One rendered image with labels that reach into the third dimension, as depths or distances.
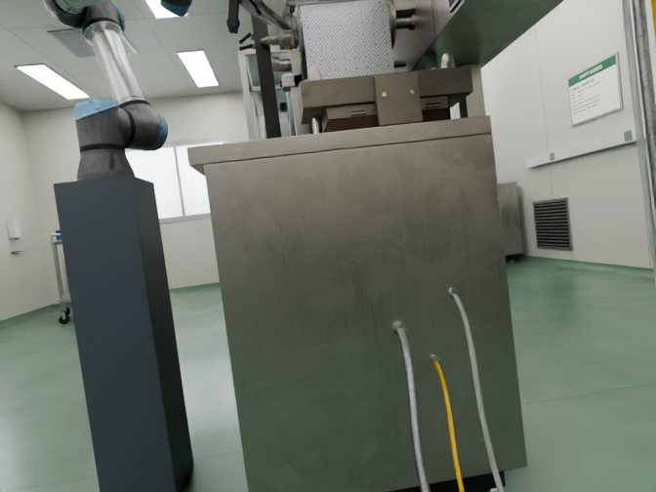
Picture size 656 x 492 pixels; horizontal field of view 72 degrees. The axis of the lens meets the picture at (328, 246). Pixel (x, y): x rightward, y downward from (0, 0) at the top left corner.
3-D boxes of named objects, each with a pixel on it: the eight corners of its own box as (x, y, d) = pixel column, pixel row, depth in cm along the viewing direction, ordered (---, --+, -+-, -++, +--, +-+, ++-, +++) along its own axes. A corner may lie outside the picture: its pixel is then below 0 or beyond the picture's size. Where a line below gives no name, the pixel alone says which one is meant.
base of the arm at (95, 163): (66, 183, 121) (61, 145, 120) (92, 187, 136) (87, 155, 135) (124, 177, 122) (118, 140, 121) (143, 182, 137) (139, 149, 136)
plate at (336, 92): (300, 125, 117) (297, 101, 117) (448, 109, 121) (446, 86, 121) (303, 108, 101) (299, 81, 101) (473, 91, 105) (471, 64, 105)
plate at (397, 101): (378, 127, 103) (372, 79, 103) (420, 123, 104) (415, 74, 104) (380, 125, 101) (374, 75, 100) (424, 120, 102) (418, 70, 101)
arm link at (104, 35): (114, 156, 135) (56, 2, 142) (155, 159, 148) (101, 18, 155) (136, 135, 129) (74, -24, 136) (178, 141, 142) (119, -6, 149)
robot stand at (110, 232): (102, 514, 122) (52, 183, 118) (130, 474, 142) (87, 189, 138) (177, 503, 124) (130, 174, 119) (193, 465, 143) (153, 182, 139)
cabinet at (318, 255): (275, 323, 349) (261, 212, 345) (357, 311, 354) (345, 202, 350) (254, 561, 98) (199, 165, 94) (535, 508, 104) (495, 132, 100)
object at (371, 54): (312, 109, 122) (304, 40, 121) (397, 102, 124) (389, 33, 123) (312, 109, 121) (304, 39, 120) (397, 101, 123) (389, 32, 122)
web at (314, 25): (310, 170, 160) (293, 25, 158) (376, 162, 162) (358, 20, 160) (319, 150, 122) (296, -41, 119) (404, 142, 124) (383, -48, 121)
